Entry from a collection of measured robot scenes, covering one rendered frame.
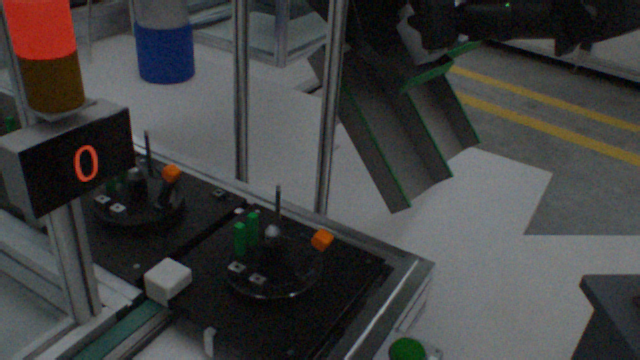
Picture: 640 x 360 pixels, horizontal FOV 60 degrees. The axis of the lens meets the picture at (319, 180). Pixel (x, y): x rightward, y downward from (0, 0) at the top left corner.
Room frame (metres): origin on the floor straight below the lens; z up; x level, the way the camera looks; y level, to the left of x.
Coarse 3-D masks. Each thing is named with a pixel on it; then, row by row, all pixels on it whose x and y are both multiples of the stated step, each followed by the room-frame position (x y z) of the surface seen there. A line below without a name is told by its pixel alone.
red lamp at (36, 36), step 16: (16, 0) 0.44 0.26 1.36; (32, 0) 0.44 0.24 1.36; (48, 0) 0.45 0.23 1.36; (64, 0) 0.46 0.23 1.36; (16, 16) 0.44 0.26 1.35; (32, 16) 0.44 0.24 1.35; (48, 16) 0.44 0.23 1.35; (64, 16) 0.46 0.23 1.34; (16, 32) 0.44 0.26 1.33; (32, 32) 0.44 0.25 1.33; (48, 32) 0.44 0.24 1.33; (64, 32) 0.45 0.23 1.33; (16, 48) 0.44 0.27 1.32; (32, 48) 0.44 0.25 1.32; (48, 48) 0.44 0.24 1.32; (64, 48) 0.45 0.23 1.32
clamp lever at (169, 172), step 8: (160, 168) 0.66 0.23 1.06; (168, 168) 0.65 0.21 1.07; (176, 168) 0.66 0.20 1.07; (168, 176) 0.65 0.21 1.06; (176, 176) 0.65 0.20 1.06; (168, 184) 0.65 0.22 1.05; (160, 192) 0.66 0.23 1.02; (168, 192) 0.66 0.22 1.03; (160, 200) 0.66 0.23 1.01; (168, 200) 0.67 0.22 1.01
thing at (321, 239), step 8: (304, 232) 0.54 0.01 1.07; (312, 232) 0.55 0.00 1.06; (320, 232) 0.54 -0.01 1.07; (328, 232) 0.54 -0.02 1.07; (312, 240) 0.53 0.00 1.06; (320, 240) 0.53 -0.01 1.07; (328, 240) 0.53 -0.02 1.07; (312, 248) 0.53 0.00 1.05; (320, 248) 0.52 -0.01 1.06; (312, 256) 0.53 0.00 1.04; (304, 264) 0.54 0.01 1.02; (312, 264) 0.54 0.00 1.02; (304, 272) 0.54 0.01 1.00
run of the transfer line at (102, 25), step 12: (108, 0) 1.82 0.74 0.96; (120, 0) 1.83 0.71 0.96; (72, 12) 1.66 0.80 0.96; (84, 12) 1.69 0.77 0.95; (96, 12) 1.73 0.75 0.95; (108, 12) 1.78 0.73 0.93; (120, 12) 1.81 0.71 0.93; (84, 24) 1.68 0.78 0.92; (96, 24) 1.72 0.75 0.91; (108, 24) 1.76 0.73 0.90; (120, 24) 1.81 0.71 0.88; (84, 36) 1.68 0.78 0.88; (96, 36) 1.72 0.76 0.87; (108, 36) 1.76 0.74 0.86
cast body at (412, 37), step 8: (408, 8) 0.78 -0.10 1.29; (400, 16) 0.79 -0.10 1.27; (400, 24) 0.76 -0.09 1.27; (456, 24) 0.74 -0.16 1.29; (400, 32) 0.76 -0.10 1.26; (408, 32) 0.75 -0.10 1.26; (416, 32) 0.74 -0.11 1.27; (408, 40) 0.75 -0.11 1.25; (416, 40) 0.74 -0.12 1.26; (408, 48) 0.75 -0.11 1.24; (416, 48) 0.74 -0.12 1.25; (416, 56) 0.74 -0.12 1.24; (424, 56) 0.73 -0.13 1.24; (432, 56) 0.73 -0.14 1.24; (440, 56) 0.75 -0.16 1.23; (416, 64) 0.73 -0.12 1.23
